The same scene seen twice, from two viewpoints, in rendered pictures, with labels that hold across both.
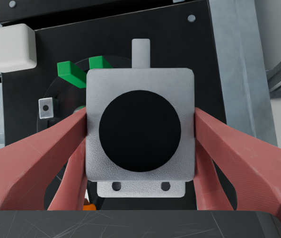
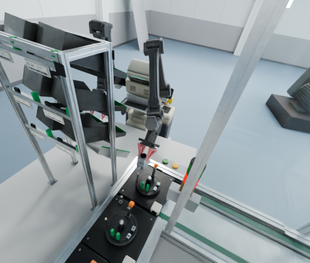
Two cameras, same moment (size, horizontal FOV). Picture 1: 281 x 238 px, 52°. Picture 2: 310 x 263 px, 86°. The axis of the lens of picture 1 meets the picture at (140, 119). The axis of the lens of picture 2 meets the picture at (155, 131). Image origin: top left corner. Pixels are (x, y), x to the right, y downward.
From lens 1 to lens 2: 0.79 m
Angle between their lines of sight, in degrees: 60
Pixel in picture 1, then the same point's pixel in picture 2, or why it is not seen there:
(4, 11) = (153, 219)
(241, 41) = (118, 183)
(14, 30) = (153, 208)
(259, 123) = (127, 171)
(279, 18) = (102, 194)
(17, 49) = (155, 204)
